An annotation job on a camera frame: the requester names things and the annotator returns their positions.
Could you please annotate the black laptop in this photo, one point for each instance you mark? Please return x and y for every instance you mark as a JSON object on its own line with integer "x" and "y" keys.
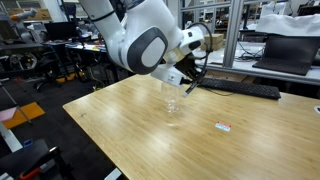
{"x": 288, "y": 55}

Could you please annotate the white crumpled cloth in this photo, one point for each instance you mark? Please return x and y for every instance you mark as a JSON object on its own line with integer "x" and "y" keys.
{"x": 290, "y": 26}

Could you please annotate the black computer monitor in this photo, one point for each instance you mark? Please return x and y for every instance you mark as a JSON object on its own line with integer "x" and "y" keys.
{"x": 60, "y": 30}

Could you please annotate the aluminium frame post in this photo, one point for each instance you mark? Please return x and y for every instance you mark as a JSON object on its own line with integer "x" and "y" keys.
{"x": 232, "y": 33}

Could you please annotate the orange floor mat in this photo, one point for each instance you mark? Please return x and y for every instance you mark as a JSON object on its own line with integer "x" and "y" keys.
{"x": 25, "y": 115}

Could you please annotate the small red white sticker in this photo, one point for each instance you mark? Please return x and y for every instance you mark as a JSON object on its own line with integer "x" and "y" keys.
{"x": 223, "y": 126}

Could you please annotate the black computer keyboard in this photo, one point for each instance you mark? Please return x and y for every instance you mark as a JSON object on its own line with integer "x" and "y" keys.
{"x": 238, "y": 88}

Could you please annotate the small flat cardboard box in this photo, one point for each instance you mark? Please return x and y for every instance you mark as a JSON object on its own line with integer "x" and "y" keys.
{"x": 216, "y": 41}

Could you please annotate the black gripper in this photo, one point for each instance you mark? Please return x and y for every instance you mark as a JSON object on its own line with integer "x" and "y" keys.
{"x": 187, "y": 68}

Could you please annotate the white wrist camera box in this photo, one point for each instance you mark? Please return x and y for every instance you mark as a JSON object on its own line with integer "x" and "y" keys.
{"x": 166, "y": 76}

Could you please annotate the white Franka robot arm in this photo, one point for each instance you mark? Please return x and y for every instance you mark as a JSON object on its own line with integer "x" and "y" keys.
{"x": 143, "y": 40}

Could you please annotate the clear drinking glass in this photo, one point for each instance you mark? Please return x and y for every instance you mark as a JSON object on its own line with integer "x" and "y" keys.
{"x": 171, "y": 100}

